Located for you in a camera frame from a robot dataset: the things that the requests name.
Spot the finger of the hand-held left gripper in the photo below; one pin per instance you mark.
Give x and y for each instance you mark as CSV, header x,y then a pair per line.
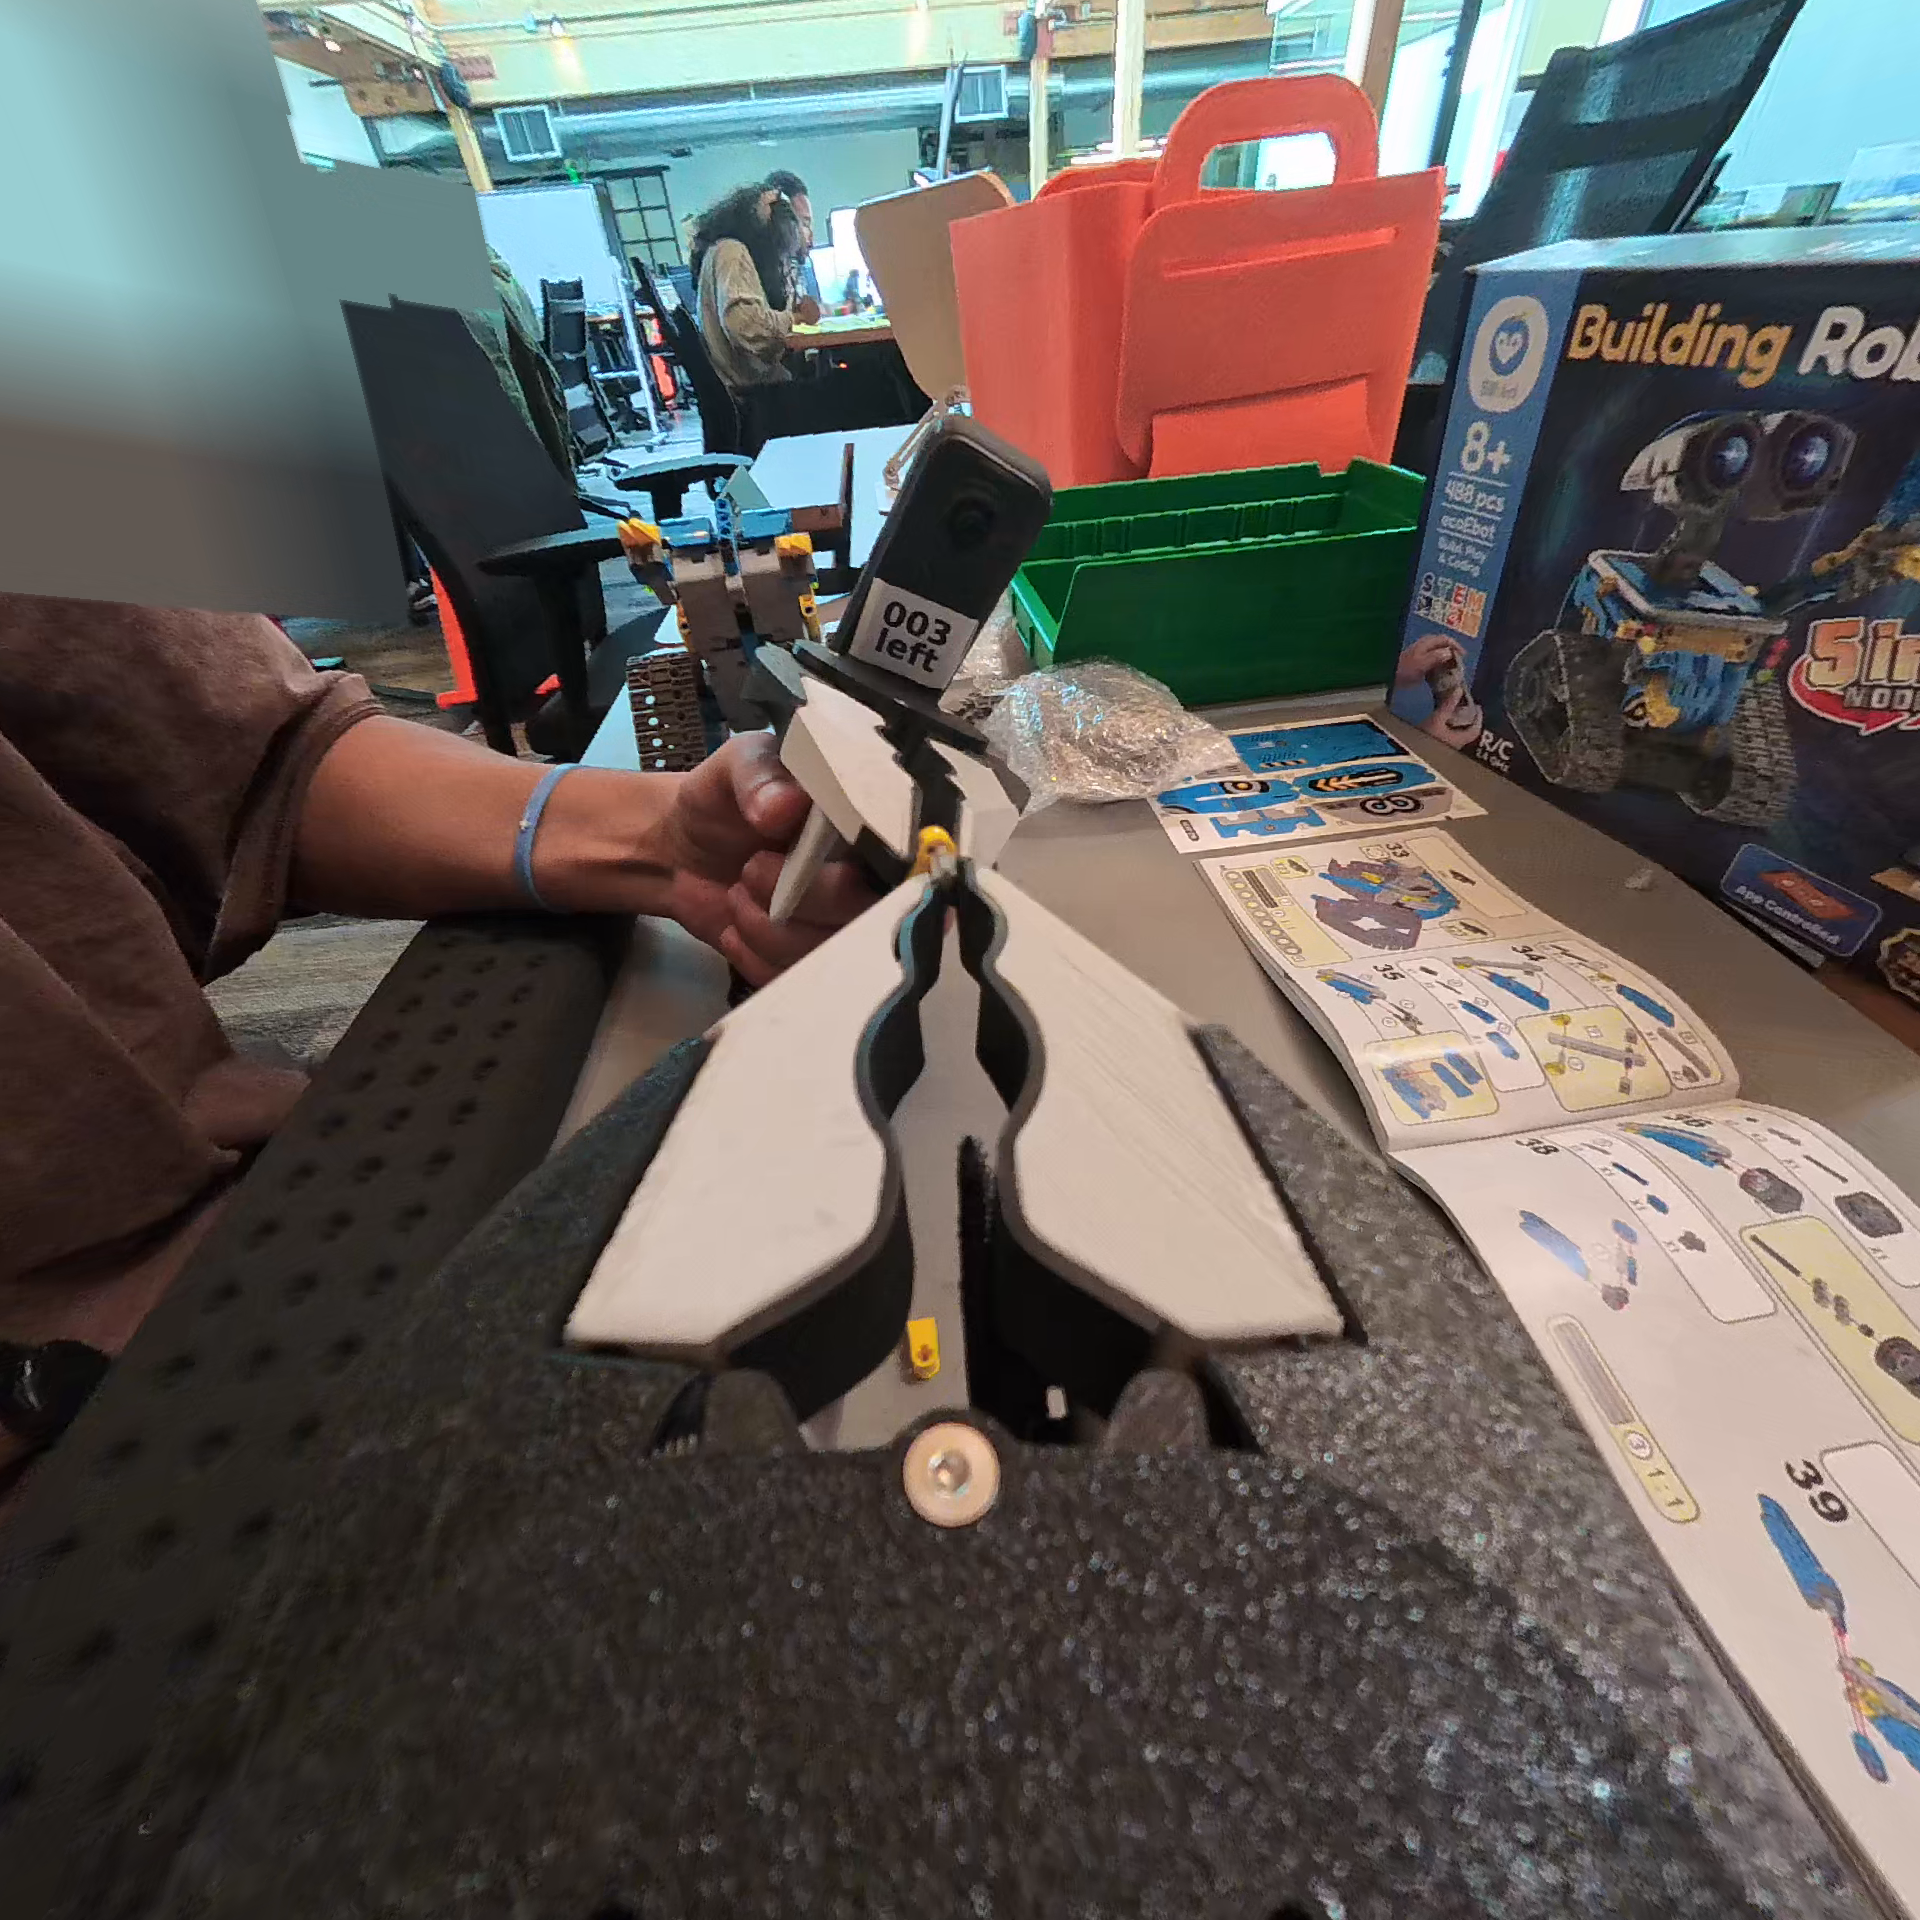
x,y
992,809
855,764

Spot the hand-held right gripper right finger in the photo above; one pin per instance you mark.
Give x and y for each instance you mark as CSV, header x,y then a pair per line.
x,y
1170,1201

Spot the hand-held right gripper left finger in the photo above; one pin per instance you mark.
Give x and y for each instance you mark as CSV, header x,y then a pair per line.
x,y
735,1185

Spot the yellow connector piece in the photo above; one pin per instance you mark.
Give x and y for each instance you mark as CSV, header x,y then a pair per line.
x,y
922,1350
935,848

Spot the person's left hand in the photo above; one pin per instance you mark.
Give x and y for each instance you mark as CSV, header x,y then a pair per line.
x,y
735,839

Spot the clear plastic bag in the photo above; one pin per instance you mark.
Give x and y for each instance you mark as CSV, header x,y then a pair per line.
x,y
1110,721

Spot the partly built toy robot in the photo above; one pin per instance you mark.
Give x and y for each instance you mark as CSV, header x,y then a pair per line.
x,y
721,600

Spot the beige laptop stand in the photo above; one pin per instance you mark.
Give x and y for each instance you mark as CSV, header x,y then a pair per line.
x,y
930,270

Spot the green plastic bin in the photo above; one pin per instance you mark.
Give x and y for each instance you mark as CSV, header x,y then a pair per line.
x,y
1214,600

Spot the blue sticker sheet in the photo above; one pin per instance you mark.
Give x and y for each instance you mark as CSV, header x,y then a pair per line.
x,y
1306,786

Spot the blue wristband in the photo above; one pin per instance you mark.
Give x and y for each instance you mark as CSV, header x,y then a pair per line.
x,y
543,839

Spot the orange felt bag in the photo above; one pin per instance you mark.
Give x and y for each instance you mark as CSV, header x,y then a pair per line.
x,y
1200,301

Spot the black perforated pad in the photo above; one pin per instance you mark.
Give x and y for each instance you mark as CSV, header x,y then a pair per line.
x,y
299,1277

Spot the instruction booklet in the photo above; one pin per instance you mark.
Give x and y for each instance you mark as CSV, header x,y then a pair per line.
x,y
1650,1277

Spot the robot kit box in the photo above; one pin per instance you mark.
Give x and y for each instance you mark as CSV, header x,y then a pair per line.
x,y
1650,629

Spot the black mesh office chair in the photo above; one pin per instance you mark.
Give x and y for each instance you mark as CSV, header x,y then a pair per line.
x,y
1622,120

